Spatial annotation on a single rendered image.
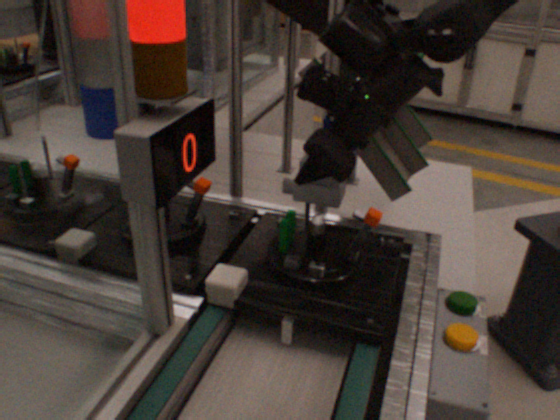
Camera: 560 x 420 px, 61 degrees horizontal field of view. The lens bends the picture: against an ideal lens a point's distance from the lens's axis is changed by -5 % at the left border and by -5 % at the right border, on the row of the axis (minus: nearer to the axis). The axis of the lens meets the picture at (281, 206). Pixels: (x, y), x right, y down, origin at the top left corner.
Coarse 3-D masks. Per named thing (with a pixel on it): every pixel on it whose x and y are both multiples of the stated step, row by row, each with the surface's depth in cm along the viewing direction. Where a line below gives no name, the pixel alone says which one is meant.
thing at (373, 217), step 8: (352, 216) 66; (360, 216) 66; (368, 216) 65; (376, 216) 65; (368, 224) 66; (376, 224) 65; (360, 232) 67; (368, 232) 67; (360, 240) 68; (352, 248) 68
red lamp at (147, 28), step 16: (128, 0) 40; (144, 0) 39; (160, 0) 40; (176, 0) 41; (128, 16) 41; (144, 16) 40; (160, 16) 40; (176, 16) 41; (144, 32) 41; (160, 32) 41; (176, 32) 42
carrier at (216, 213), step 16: (176, 208) 81; (208, 208) 86; (224, 208) 86; (240, 208) 86; (176, 224) 77; (192, 224) 76; (208, 224) 81; (224, 224) 81; (240, 224) 81; (176, 240) 73; (192, 240) 75; (208, 240) 77; (224, 240) 77; (240, 240) 80; (176, 256) 73; (192, 256) 73; (208, 256) 73; (224, 256) 75; (176, 272) 69; (192, 272) 69; (208, 272) 70; (176, 288) 67; (192, 288) 66
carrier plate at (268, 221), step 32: (256, 224) 81; (256, 256) 73; (384, 256) 74; (256, 288) 67; (288, 288) 67; (352, 288) 67; (384, 288) 68; (320, 320) 62; (352, 320) 62; (384, 320) 62
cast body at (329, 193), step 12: (300, 168) 64; (288, 180) 67; (324, 180) 63; (288, 192) 68; (300, 192) 65; (312, 192) 65; (324, 192) 64; (336, 192) 64; (324, 204) 65; (336, 204) 65
